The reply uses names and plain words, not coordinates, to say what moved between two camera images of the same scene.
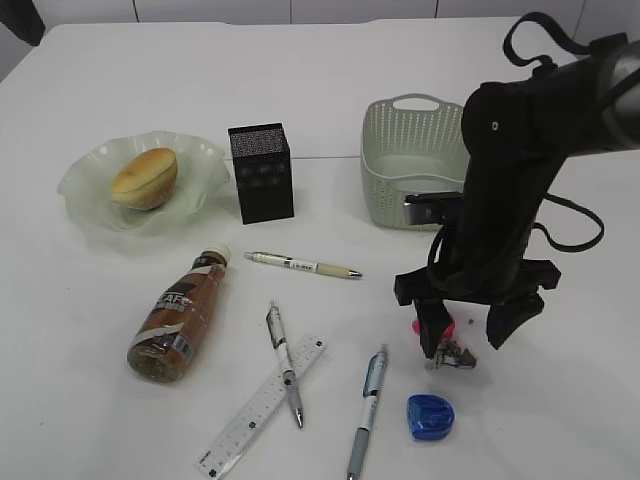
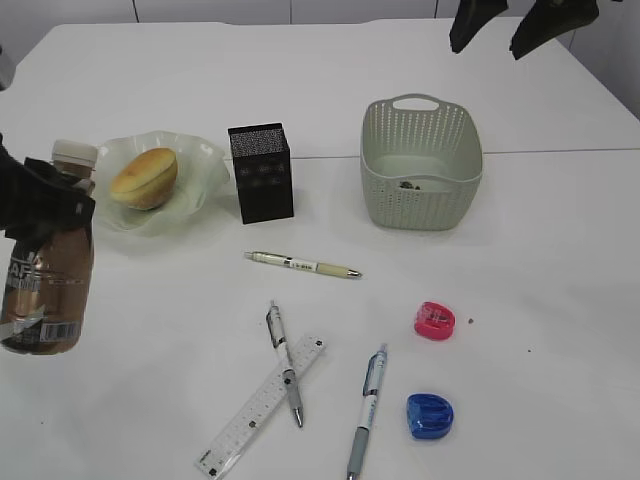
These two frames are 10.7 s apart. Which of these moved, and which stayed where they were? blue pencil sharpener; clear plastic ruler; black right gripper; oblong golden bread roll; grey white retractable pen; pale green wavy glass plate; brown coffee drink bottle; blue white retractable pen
Moved: black right gripper; brown coffee drink bottle
Stayed: blue pencil sharpener; grey white retractable pen; blue white retractable pen; oblong golden bread roll; clear plastic ruler; pale green wavy glass plate
